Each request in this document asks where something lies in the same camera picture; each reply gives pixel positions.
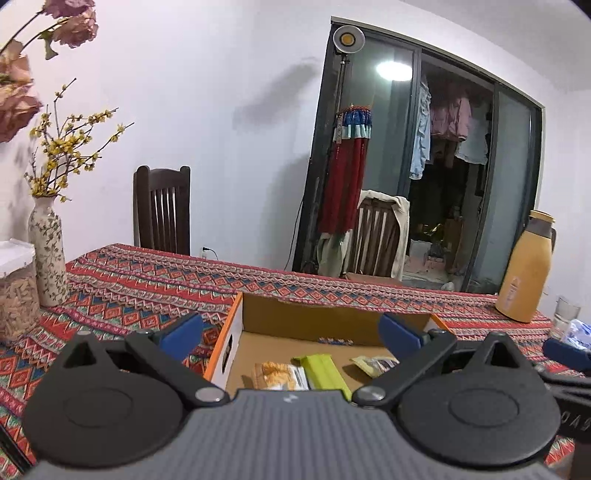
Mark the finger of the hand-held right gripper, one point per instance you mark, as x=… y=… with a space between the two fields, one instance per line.
x=568 y=351
x=565 y=381

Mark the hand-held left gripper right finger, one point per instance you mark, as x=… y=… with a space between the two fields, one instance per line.
x=399 y=334

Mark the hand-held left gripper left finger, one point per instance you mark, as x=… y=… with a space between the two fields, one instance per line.
x=182 y=334

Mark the olive brown snack packet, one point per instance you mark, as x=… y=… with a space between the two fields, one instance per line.
x=374 y=364

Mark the lime green snack packet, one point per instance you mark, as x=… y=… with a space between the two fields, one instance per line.
x=323 y=374

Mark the orange cardboard box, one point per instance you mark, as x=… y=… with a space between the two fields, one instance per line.
x=277 y=318

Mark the orange white snack packet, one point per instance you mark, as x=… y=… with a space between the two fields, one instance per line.
x=277 y=374

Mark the white blue tissue pack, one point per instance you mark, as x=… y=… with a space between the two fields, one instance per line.
x=579 y=332

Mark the clear drinking glass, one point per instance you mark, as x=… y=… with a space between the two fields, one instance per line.
x=565 y=314

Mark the yellow thermos jug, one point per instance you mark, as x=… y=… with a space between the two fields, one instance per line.
x=524 y=277

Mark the brown slatted wooden chair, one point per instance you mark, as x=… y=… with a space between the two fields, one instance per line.
x=374 y=240

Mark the chair with beige jacket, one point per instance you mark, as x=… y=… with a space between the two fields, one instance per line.
x=400 y=230

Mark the dark wooden chair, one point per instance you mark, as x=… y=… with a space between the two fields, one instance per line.
x=161 y=212

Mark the small floral vase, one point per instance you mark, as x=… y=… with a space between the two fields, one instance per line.
x=48 y=258

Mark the red hanging cloth blue fringe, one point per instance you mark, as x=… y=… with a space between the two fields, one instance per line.
x=344 y=184

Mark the clear jar with white lid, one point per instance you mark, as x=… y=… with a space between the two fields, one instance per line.
x=16 y=295

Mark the sliding glass door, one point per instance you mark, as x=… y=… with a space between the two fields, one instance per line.
x=512 y=184

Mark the light blue denim shirt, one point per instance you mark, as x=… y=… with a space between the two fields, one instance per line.
x=420 y=138

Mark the white hanging garment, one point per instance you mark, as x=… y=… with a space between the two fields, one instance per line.
x=473 y=147

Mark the yellow flower branches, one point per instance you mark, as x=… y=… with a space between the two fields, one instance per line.
x=69 y=143

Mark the pink hanging garment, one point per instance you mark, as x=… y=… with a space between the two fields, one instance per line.
x=450 y=115

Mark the pink dried flowers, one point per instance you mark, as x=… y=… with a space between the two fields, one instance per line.
x=18 y=101

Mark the studio light on stand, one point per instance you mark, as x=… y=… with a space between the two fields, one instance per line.
x=348 y=38

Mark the wall socket with plug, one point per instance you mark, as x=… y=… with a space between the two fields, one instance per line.
x=206 y=253

